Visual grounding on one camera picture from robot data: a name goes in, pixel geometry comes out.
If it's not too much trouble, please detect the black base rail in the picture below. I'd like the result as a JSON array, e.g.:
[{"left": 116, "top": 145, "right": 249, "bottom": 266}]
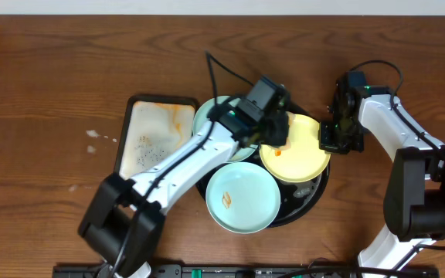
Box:
[{"left": 52, "top": 263, "right": 440, "bottom": 278}]

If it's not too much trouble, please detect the light blue plate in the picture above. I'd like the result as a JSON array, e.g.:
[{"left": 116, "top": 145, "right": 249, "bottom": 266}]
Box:
[
  {"left": 192, "top": 99, "right": 257, "bottom": 162},
  {"left": 205, "top": 162, "right": 280, "bottom": 234}
]

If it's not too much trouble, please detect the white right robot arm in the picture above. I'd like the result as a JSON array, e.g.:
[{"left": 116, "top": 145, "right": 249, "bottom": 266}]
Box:
[{"left": 319, "top": 86, "right": 445, "bottom": 277}]

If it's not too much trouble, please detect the green yellow scrub sponge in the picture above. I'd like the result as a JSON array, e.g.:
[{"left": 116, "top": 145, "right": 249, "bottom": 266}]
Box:
[{"left": 278, "top": 141, "right": 291, "bottom": 151}]

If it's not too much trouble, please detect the round black tray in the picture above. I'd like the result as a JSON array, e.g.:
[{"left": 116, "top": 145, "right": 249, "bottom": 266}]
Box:
[{"left": 195, "top": 100, "right": 331, "bottom": 229}]

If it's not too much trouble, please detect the yellow plate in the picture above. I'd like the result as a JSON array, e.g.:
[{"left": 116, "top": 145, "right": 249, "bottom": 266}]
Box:
[{"left": 259, "top": 112, "right": 331, "bottom": 183}]

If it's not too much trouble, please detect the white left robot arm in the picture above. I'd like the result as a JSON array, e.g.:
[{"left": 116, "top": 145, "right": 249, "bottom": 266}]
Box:
[{"left": 78, "top": 104, "right": 289, "bottom": 277}]

